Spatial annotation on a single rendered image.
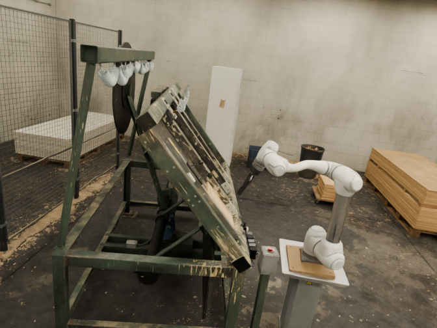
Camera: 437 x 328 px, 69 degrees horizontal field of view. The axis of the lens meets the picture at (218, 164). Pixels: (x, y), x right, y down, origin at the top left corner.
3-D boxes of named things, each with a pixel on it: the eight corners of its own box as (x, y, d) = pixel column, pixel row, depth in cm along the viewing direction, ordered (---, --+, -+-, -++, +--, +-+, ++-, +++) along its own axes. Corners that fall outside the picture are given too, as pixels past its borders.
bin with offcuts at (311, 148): (320, 181, 674) (327, 151, 654) (296, 177, 679) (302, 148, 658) (316, 173, 723) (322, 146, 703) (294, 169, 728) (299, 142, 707)
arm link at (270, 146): (253, 154, 216) (259, 163, 205) (265, 135, 211) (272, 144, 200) (264, 160, 220) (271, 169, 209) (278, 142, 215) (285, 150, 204)
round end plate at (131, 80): (118, 144, 257) (121, 40, 232) (111, 144, 256) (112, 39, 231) (138, 124, 332) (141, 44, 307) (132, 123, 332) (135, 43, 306)
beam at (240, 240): (239, 274, 230) (251, 267, 229) (230, 262, 227) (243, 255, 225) (222, 170, 439) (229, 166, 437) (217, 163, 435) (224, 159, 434)
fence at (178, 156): (234, 239, 250) (238, 237, 249) (163, 142, 222) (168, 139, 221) (233, 235, 255) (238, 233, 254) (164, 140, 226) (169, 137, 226)
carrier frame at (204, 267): (231, 351, 255) (247, 265, 229) (55, 341, 244) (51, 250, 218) (219, 218, 462) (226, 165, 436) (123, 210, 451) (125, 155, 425)
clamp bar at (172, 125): (231, 217, 282) (253, 204, 279) (151, 105, 247) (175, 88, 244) (229, 212, 292) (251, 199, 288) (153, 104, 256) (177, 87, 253)
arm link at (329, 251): (328, 256, 249) (346, 274, 229) (310, 258, 245) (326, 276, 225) (350, 164, 224) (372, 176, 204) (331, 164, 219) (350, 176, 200)
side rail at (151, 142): (230, 262, 227) (243, 255, 226) (136, 138, 195) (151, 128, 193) (229, 257, 233) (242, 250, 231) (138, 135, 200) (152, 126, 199)
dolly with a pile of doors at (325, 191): (345, 210, 546) (351, 189, 533) (314, 205, 551) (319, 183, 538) (337, 196, 604) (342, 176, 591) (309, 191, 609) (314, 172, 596)
